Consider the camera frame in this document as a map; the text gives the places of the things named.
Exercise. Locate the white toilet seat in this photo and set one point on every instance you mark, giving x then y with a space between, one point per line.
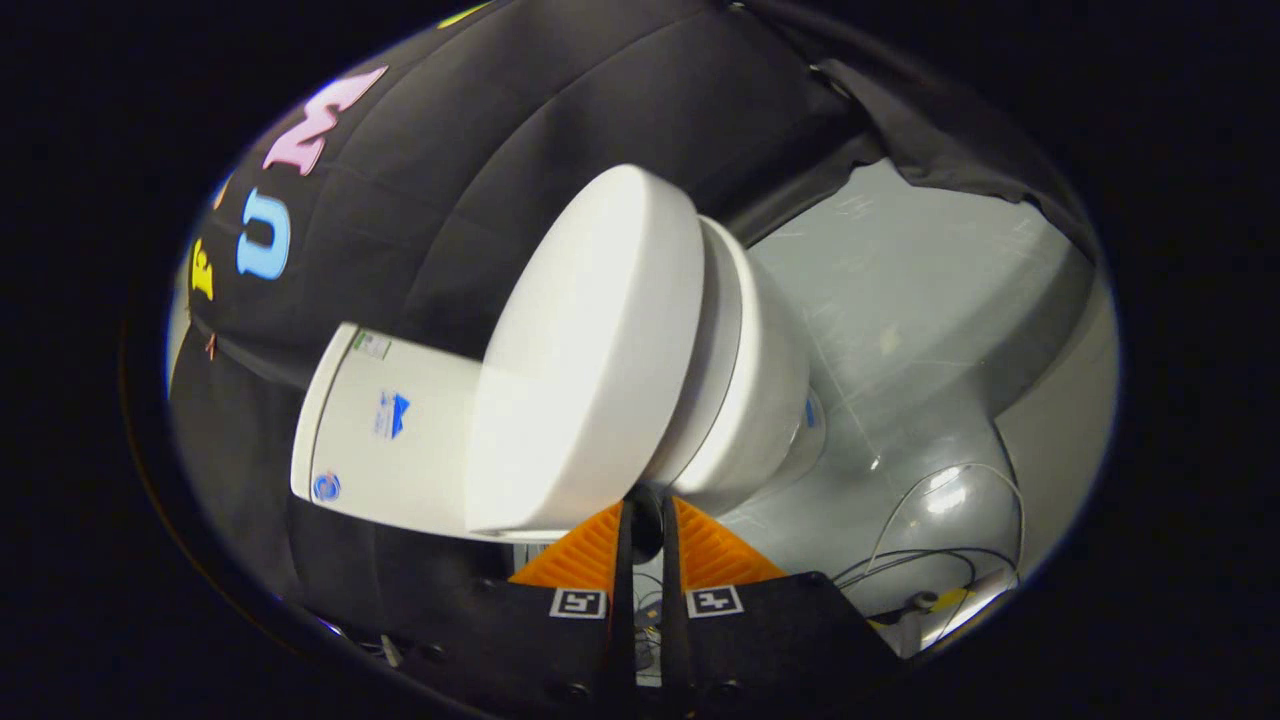
715 350

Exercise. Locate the black backdrop cloth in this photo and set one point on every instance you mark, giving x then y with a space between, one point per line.
450 150

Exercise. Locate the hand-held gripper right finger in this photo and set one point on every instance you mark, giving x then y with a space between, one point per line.
672 600

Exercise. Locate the white toilet lid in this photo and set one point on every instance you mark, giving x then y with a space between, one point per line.
590 350

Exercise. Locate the white ceramic toilet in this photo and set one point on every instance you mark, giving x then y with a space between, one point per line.
400 470

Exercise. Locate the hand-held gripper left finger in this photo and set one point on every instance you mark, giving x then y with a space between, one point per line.
625 600

